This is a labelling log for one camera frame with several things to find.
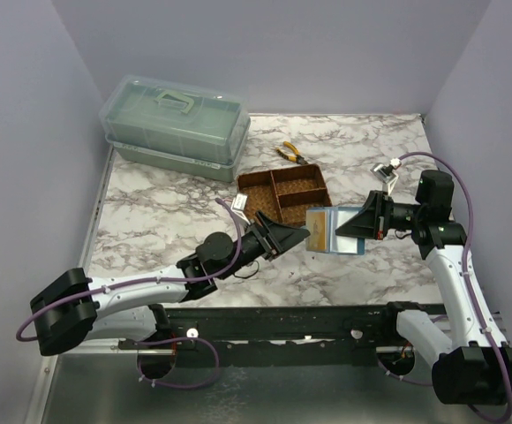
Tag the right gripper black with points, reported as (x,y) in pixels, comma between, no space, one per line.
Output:
(380,215)

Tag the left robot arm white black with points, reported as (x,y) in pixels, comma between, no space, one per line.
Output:
(75,307)

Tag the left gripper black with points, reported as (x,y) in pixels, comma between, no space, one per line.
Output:
(264,237)

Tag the yellow handled pliers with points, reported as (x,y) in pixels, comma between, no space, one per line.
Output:
(293,156)

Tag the brown woven divided basket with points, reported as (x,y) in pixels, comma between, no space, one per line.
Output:
(284,194)

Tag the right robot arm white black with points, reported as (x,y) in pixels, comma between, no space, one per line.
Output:
(472,363)

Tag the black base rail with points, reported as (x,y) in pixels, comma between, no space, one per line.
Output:
(283,336)

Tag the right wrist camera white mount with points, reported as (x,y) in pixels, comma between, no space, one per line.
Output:
(386,174)

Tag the green plastic storage box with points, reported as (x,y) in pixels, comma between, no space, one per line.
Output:
(184,128)

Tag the gold credit card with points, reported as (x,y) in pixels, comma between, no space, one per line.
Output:
(317,222)

